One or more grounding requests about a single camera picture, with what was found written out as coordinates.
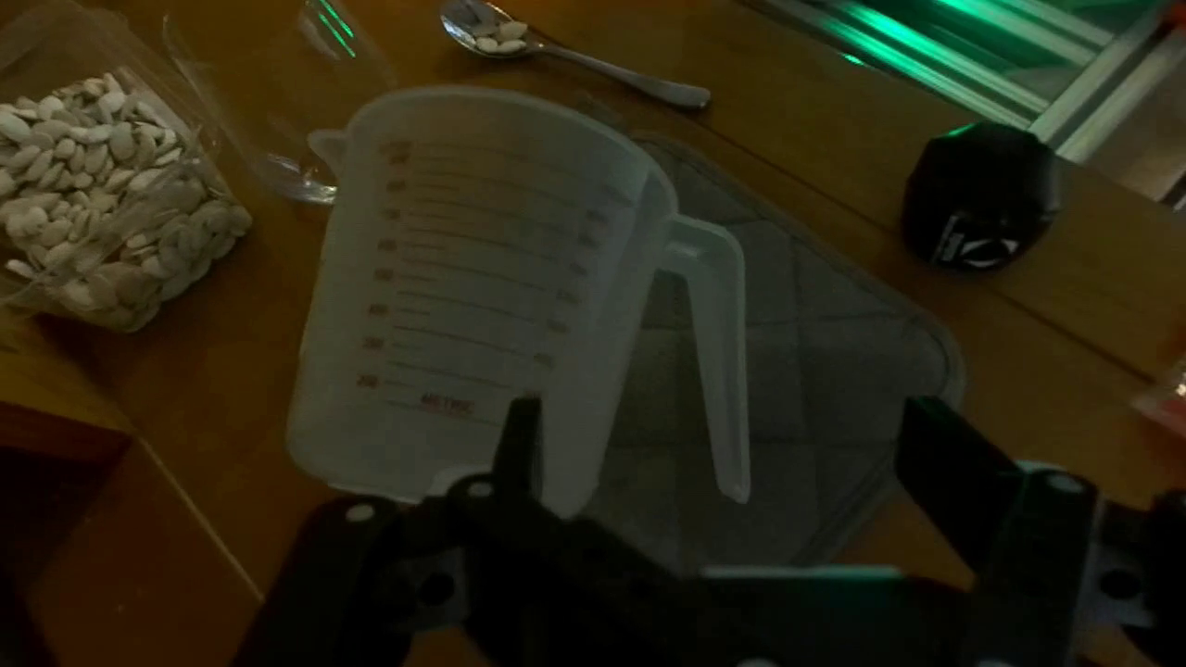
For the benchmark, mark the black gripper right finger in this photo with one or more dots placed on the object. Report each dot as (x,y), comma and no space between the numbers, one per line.
(1061,580)

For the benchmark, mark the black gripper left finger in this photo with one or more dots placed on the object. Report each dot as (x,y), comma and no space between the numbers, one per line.
(420,593)

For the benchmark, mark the translucent plastic measuring jug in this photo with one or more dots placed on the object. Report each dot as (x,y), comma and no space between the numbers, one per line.
(469,283)

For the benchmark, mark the grey silicone mat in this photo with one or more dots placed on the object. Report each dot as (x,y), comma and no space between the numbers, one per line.
(840,372)

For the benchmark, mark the black round object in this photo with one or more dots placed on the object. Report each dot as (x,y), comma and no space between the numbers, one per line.
(982,191)

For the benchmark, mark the clear tub of white beans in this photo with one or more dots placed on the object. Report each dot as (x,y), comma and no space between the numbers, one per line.
(97,197)

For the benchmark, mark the metal spoon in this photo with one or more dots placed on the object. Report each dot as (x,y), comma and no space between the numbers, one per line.
(617,76)

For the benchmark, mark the small white bean pile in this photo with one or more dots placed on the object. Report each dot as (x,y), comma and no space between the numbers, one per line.
(501,38)

